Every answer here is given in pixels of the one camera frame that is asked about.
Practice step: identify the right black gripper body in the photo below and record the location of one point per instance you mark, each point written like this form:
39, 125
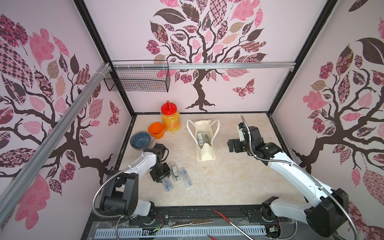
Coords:
235, 145

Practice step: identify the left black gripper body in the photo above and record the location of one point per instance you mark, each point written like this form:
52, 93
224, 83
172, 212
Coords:
160, 171

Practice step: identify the gold label compass case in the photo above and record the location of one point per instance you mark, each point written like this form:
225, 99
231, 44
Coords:
174, 171

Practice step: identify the blue label compass case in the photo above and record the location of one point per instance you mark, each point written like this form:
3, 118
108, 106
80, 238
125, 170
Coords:
167, 184
185, 177

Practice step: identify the barcode compass case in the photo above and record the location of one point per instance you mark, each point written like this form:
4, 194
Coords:
200, 138

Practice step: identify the green label compass case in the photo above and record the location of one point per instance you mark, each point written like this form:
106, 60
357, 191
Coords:
207, 138

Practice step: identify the cream canvas tote bag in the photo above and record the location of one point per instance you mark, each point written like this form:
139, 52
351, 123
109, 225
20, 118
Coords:
206, 153

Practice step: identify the right flexible metal conduit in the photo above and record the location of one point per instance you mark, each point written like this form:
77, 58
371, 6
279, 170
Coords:
324, 186

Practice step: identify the flexible metal conduit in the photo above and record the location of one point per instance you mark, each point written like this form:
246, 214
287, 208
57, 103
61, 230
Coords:
324, 186
108, 186

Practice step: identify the dark blue ceramic bowl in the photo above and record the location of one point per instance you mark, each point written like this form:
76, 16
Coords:
140, 140

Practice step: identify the orange plastic cup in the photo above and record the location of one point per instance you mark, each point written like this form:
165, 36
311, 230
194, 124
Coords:
156, 130

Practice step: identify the red lid corn flake jar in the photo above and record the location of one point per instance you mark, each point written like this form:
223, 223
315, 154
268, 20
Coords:
170, 117

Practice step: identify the left flexible metal conduit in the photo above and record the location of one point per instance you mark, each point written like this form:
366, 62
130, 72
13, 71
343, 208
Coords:
108, 186

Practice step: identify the black base frame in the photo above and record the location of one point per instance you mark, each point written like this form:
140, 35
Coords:
247, 217

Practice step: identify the horizontal aluminium rail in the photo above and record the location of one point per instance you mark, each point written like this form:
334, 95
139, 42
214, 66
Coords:
204, 66

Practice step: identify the red handled tool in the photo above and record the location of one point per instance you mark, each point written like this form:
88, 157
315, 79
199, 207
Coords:
236, 227

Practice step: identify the white slotted cable duct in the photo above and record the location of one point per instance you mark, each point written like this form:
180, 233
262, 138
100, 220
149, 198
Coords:
184, 232

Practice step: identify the black wire mesh basket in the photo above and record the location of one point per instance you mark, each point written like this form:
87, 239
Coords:
139, 76

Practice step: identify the diagonal aluminium rail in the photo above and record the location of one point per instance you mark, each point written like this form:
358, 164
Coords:
23, 180

